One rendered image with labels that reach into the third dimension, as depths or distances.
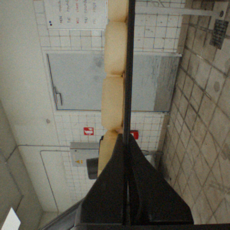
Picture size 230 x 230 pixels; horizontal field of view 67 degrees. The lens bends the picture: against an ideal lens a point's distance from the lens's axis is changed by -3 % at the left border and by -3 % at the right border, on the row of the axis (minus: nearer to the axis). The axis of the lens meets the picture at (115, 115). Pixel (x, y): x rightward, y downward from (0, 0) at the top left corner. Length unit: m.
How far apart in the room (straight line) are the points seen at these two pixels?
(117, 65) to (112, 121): 0.05
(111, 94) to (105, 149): 0.05
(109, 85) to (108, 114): 0.03
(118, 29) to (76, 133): 3.42
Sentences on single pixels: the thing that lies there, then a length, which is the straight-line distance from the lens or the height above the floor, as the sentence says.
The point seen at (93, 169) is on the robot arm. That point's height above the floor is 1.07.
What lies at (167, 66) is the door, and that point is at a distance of 2.98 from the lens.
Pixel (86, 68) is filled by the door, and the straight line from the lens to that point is 2.92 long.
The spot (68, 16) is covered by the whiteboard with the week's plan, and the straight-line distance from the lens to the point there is 2.77.
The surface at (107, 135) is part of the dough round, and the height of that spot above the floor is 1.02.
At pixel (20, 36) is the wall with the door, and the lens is 3.06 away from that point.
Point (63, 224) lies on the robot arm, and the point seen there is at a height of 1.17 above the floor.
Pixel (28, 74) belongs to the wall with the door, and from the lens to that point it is 3.19.
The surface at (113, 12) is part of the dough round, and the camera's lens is 0.20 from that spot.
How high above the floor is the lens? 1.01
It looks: level
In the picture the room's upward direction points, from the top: 89 degrees counter-clockwise
